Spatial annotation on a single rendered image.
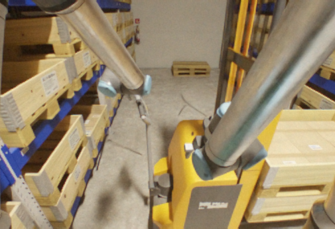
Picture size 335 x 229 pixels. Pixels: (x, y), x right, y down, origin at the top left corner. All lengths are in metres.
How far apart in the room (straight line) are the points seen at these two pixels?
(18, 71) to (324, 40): 2.11
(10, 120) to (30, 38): 1.00
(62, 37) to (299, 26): 1.83
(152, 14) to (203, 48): 2.09
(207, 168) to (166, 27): 6.42
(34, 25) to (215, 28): 5.87
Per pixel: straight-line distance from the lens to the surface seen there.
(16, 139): 1.37
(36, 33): 2.06
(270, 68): 0.31
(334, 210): 0.50
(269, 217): 2.01
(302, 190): 1.86
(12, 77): 2.20
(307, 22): 0.29
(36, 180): 1.54
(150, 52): 6.90
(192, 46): 6.95
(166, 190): 1.89
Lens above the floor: 1.89
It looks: 30 degrees down
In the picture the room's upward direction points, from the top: straight up
